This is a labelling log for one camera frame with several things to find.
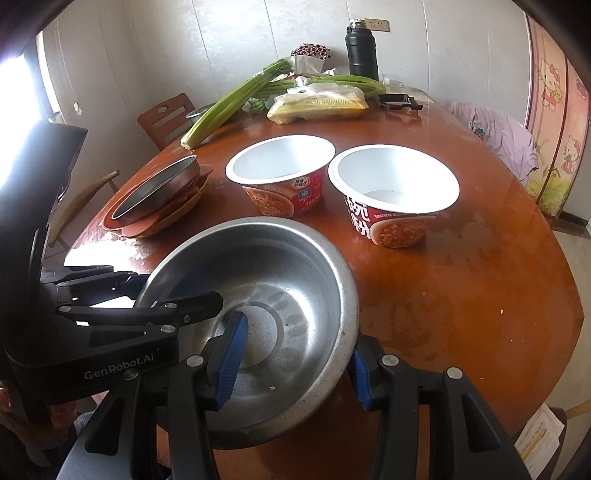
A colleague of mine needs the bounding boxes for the hello kitty door curtain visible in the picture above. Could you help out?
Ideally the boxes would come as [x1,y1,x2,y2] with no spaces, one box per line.
[526,18,590,218]

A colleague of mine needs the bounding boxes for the pink clothes on chair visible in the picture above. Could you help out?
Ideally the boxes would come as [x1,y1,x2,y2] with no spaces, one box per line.
[446,101,539,186]

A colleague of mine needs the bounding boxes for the brown slatted wooden chair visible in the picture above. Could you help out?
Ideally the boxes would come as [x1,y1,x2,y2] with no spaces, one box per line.
[136,93,194,150]

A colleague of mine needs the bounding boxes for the small steel bowl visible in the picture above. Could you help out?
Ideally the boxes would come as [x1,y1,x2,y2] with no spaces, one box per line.
[185,104,212,123]

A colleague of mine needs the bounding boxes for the black thermos flask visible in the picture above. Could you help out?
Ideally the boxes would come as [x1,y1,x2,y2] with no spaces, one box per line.
[345,18,379,80]

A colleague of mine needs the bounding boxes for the red noodle cup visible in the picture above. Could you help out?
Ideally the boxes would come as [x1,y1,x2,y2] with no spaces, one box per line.
[328,144,461,249]
[225,135,335,218]

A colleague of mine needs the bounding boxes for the yellow shell-shaped plate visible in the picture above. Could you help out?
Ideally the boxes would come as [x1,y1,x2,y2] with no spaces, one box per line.
[122,176,207,238]

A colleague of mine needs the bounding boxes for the long celery bunch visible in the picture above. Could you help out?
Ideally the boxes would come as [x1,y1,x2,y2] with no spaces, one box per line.
[180,58,291,150]

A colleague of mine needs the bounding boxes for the wall power socket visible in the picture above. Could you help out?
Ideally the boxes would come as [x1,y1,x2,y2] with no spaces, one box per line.
[365,18,391,32]

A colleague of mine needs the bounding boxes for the person's hand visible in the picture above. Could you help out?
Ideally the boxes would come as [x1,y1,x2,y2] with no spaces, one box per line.
[1,382,94,465]

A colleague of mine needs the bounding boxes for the steel pan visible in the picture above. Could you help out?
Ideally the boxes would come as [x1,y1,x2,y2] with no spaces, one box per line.
[110,155,200,225]

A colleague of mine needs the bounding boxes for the papers on stool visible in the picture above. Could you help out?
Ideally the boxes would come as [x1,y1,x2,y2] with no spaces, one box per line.
[515,403,565,479]

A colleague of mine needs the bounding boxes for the yellow noodles plastic bag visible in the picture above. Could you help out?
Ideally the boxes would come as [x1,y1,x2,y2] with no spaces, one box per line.
[266,87,369,125]

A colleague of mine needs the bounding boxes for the large steel bowl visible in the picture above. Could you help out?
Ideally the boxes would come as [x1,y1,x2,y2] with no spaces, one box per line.
[136,217,359,450]

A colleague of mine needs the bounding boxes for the pink pig-face plate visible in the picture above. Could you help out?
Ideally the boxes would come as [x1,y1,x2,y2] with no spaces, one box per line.
[100,164,213,238]

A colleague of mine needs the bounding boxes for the curved-back wooden chair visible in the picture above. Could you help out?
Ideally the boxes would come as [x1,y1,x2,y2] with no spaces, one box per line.
[47,170,120,248]

